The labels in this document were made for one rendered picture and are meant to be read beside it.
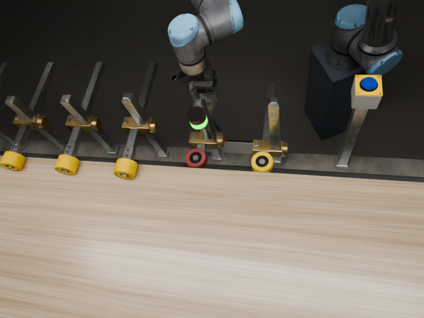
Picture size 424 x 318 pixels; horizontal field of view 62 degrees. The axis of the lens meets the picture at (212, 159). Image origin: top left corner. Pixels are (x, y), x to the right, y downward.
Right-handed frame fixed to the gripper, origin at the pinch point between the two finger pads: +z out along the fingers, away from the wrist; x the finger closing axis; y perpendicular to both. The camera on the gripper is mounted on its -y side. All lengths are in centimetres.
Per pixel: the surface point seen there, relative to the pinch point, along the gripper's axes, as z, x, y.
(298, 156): 31.1, -5.7, 36.6
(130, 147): 5.1, -18.4, -25.6
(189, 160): 10.5, -19.8, -3.5
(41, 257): 11, -61, -52
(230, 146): 24.4, -5.6, 8.6
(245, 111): 101, 61, 0
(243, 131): 101, 45, 1
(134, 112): -5.8, -9.5, -22.1
